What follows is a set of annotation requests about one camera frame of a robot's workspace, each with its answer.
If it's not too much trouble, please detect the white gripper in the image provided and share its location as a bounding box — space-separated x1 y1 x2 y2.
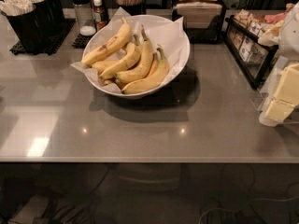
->
258 2 299 122

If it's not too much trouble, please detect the white bowl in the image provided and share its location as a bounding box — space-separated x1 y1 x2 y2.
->
82 15 190 99

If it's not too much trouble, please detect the tall curved banana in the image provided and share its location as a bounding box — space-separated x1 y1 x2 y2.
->
115 26 153 83

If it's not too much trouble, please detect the small left banana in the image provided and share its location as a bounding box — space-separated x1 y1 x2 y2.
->
92 60 118 74

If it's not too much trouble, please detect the black condiment rack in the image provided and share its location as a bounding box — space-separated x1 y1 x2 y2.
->
223 10 278 90

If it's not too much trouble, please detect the napkin dispenser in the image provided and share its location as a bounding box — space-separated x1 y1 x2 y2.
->
172 0 226 44

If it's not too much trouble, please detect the white paper liner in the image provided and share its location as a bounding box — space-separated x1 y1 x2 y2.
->
70 8 190 99

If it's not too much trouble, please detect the hot sauce bottle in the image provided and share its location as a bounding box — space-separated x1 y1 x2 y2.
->
93 0 108 30

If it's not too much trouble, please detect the small black mat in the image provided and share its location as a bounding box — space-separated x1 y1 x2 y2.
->
72 34 91 49

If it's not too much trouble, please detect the glass salt shaker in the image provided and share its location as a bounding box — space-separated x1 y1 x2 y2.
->
72 0 96 36

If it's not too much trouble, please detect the black rubber mat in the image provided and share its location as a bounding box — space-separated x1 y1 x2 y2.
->
9 19 76 55

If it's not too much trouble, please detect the black cutlery holder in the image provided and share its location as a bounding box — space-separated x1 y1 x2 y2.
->
1 0 64 53

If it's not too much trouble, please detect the white plastic cutlery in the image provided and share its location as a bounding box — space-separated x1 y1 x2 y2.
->
0 0 44 17

